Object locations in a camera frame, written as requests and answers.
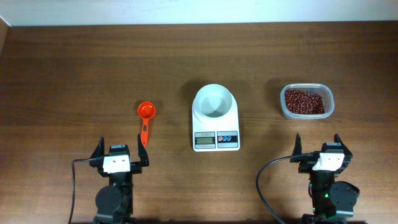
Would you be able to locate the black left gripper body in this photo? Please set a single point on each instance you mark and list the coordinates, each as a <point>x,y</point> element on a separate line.
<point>135,166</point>

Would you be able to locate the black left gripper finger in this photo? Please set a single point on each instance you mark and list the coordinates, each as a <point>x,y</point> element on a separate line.
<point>96,159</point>
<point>142,153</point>

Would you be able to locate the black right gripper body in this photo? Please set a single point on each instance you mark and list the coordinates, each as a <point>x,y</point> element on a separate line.
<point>303,168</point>

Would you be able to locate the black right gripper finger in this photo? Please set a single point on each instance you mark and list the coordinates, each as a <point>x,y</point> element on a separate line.
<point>297,154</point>
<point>338,140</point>

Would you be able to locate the orange plastic measuring scoop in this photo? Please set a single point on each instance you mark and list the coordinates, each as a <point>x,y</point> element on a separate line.
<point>146,111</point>

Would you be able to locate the red adzuki beans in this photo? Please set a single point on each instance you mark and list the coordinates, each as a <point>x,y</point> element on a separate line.
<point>301,102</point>

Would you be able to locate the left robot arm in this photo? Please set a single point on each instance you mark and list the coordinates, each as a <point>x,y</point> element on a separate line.
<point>114,202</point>

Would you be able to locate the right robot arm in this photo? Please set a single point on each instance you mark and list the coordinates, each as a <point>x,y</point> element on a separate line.
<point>332,201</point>

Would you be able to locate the white digital kitchen scale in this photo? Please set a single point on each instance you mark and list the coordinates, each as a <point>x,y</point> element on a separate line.
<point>222,134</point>

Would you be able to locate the white round bowl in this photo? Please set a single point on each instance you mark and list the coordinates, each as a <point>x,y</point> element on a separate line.
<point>213,101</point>

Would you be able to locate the clear plastic food container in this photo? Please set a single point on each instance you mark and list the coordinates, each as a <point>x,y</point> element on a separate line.
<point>320,89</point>

